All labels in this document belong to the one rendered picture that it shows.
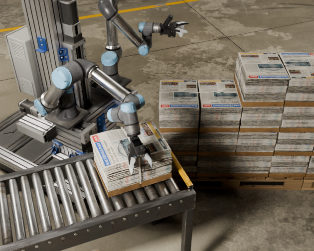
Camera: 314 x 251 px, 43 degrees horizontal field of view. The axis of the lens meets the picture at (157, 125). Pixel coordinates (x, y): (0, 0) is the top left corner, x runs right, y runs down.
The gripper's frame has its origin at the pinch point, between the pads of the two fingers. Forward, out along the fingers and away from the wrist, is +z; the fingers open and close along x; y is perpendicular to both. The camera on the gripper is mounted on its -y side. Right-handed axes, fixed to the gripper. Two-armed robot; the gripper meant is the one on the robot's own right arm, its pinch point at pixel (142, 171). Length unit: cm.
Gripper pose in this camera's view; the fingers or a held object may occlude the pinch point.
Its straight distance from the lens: 207.3
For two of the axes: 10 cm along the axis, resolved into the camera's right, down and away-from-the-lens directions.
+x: -9.3, 2.3, -2.8
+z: 1.9, 9.7, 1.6
